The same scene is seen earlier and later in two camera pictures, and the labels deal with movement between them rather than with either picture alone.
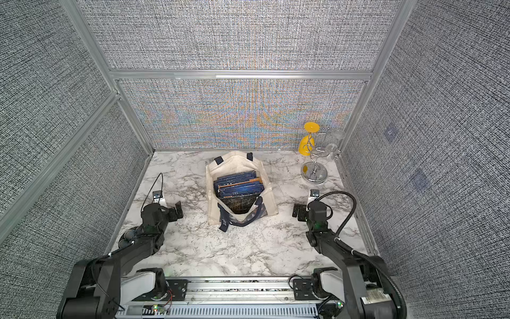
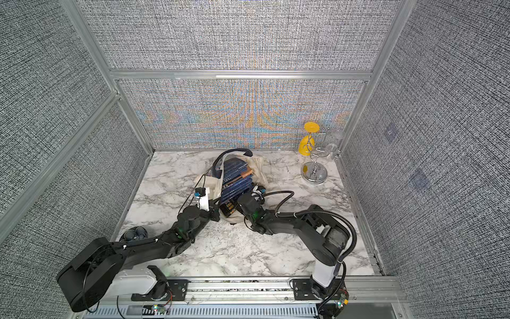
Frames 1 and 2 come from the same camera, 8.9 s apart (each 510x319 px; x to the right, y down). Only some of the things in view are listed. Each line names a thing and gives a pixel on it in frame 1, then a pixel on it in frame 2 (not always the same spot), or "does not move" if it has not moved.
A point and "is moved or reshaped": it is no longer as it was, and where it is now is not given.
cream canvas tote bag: x=238 y=161 is moved or reshaped
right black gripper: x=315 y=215 → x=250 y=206
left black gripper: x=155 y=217 → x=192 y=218
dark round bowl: x=129 y=236 does not move
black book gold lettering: x=240 y=205 is moved or reshaped
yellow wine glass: x=307 y=143 does not move
